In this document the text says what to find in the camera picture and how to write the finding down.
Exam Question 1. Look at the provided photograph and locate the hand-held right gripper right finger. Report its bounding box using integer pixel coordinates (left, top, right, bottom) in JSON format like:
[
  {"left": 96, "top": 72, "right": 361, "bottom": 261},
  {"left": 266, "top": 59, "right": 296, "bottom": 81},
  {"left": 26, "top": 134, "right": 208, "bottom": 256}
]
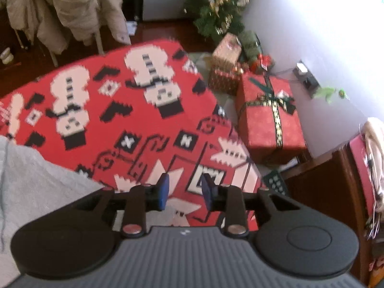
[{"left": 200, "top": 173, "right": 303, "bottom": 237}]

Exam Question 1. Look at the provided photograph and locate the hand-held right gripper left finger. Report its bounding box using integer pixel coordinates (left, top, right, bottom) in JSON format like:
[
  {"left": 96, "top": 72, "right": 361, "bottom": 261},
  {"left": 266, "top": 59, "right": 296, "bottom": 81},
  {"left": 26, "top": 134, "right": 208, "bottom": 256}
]
[{"left": 70, "top": 173, "right": 171, "bottom": 238}]

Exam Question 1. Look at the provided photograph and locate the grey sweater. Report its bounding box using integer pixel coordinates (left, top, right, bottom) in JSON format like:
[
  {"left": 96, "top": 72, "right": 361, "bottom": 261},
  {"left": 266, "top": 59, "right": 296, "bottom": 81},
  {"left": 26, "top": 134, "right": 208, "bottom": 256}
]
[{"left": 0, "top": 136, "right": 117, "bottom": 282}]

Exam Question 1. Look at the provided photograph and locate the green plastic basket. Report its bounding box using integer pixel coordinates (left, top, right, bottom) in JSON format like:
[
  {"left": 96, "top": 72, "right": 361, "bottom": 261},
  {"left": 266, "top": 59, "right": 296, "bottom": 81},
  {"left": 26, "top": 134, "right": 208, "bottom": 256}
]
[{"left": 264, "top": 169, "right": 288, "bottom": 195}]

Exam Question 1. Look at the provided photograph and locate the red patterned blanket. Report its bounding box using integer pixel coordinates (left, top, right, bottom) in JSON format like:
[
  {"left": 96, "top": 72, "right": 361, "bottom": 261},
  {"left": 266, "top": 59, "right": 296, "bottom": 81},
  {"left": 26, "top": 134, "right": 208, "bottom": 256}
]
[{"left": 0, "top": 37, "right": 266, "bottom": 231}]

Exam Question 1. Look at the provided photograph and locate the large red gift box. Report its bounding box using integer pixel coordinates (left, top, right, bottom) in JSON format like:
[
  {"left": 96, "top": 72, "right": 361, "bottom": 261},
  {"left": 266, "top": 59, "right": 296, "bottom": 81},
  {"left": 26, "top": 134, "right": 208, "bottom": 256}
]
[{"left": 235, "top": 72, "right": 308, "bottom": 165}]

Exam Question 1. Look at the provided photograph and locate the small dark red gift box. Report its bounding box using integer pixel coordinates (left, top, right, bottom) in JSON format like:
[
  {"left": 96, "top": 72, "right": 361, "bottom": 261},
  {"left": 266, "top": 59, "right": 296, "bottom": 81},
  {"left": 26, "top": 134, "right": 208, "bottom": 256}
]
[{"left": 208, "top": 67, "right": 242, "bottom": 96}]

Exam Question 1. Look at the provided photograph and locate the tan gift box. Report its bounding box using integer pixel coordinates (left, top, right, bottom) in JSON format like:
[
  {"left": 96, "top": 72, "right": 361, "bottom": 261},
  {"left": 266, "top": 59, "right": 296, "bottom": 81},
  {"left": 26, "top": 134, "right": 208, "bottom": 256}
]
[{"left": 212, "top": 32, "right": 243, "bottom": 69}]

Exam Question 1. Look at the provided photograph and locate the green holiday decoration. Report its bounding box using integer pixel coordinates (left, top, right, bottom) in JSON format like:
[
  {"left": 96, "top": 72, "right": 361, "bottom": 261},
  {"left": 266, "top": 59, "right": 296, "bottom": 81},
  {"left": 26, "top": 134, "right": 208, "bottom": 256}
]
[{"left": 240, "top": 31, "right": 275, "bottom": 74}]

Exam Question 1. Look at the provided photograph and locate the green toy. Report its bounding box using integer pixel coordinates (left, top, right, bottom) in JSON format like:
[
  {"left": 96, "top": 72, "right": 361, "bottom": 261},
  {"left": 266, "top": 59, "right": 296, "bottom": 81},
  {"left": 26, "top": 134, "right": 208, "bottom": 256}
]
[{"left": 313, "top": 86, "right": 348, "bottom": 104}]

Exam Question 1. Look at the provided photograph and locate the cream cloth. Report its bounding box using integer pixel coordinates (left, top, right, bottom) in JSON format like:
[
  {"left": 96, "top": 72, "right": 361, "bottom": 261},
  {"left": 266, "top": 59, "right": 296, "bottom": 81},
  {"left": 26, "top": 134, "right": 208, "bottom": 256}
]
[{"left": 360, "top": 117, "right": 384, "bottom": 213}]

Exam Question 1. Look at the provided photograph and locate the decorated Christmas tree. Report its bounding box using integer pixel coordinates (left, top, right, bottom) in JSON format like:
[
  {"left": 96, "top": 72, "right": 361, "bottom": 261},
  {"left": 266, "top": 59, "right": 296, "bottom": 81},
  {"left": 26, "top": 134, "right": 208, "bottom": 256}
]
[{"left": 184, "top": 0, "right": 255, "bottom": 41}]

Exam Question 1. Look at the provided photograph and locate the beige jacket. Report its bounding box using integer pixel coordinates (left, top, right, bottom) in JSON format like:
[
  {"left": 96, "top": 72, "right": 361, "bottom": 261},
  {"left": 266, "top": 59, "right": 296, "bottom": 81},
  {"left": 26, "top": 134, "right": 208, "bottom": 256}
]
[{"left": 6, "top": 0, "right": 132, "bottom": 54}]

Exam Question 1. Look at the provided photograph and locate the wooden bed frame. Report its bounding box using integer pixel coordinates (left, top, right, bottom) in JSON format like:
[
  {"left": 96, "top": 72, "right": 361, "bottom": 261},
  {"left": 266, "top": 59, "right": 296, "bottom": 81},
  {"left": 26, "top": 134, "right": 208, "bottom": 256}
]
[{"left": 283, "top": 147, "right": 372, "bottom": 282}]

